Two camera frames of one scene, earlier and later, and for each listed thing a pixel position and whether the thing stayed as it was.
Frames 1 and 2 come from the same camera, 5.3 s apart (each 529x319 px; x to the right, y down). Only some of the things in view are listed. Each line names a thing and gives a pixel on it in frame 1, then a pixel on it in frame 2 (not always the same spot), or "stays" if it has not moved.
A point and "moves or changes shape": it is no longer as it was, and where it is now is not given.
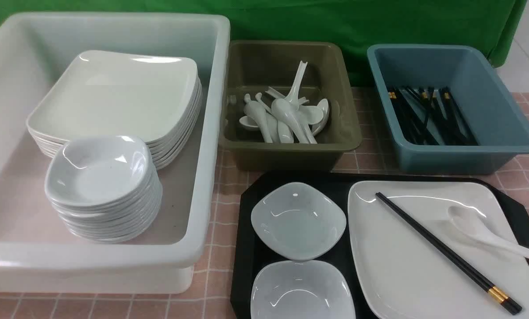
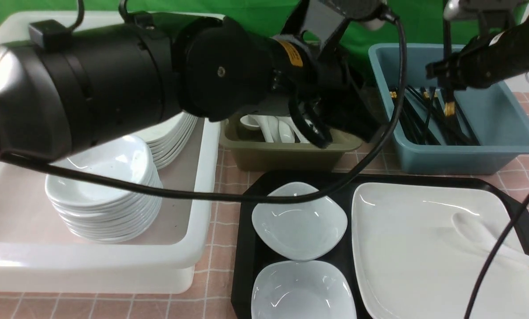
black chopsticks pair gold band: (503, 301) to (449, 110)
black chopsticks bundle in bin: (431, 116) stays
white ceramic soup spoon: (476, 225) moves or changes shape
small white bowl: (300, 219) stays
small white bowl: (301, 289) stays
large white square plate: (403, 276) stays
